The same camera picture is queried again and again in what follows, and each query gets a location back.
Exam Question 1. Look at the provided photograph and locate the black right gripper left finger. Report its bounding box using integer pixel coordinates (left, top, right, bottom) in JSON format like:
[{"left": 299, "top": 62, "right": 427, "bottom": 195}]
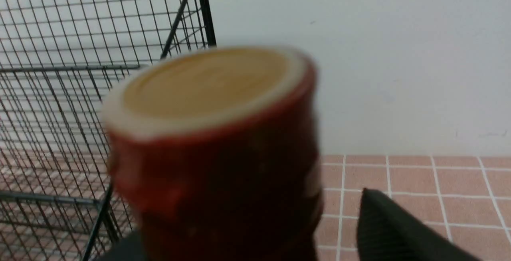
[{"left": 95, "top": 231, "right": 146, "bottom": 261}]

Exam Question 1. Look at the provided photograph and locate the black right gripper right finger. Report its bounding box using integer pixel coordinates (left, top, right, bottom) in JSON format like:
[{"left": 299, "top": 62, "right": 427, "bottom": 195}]
[{"left": 357, "top": 188, "right": 477, "bottom": 261}]

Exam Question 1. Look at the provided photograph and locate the red label soy sauce bottle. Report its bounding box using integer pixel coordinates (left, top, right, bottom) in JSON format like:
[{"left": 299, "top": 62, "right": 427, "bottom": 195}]
[{"left": 102, "top": 46, "right": 323, "bottom": 261}]

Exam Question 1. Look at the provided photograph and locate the black wire mesh shelf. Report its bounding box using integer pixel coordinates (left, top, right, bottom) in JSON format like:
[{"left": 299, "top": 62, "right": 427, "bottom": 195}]
[{"left": 0, "top": 0, "right": 216, "bottom": 261}]

